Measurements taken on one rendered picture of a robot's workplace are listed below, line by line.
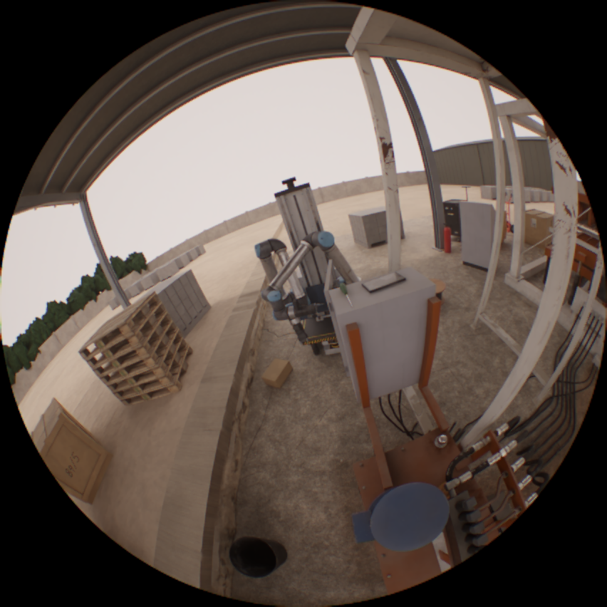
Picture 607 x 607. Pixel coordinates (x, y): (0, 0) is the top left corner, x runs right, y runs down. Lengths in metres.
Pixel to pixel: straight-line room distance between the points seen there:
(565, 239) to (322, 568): 1.88
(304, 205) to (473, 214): 2.85
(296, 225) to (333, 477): 2.18
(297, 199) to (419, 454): 2.06
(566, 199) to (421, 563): 1.19
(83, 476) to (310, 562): 2.31
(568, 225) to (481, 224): 3.33
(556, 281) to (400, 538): 0.67
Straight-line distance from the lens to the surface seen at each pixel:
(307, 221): 1.97
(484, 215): 3.77
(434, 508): 0.62
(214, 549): 1.82
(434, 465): 1.08
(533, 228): 6.25
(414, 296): 0.78
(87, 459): 2.87
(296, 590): 1.86
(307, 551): 1.74
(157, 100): 4.97
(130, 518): 2.37
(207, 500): 1.70
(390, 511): 0.61
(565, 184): 0.55
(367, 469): 1.05
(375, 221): 5.38
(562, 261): 0.56
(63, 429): 2.73
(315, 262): 2.06
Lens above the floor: 1.64
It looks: 28 degrees down
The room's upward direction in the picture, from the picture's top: 20 degrees counter-clockwise
